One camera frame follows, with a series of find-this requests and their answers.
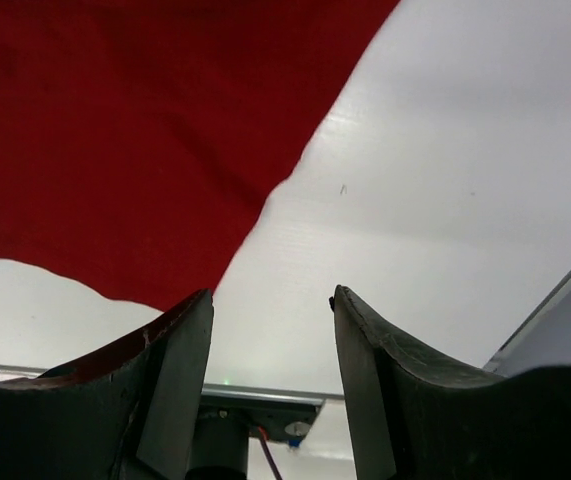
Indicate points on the aluminium right table rail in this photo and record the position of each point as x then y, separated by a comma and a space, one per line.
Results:
544, 338

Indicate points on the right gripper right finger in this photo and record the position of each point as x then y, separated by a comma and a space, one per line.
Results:
416, 413

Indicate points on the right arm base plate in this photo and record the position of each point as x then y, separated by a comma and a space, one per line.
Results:
229, 418

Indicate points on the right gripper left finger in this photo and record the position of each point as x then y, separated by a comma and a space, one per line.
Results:
124, 411

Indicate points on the red t shirt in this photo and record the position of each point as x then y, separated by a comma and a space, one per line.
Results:
139, 140

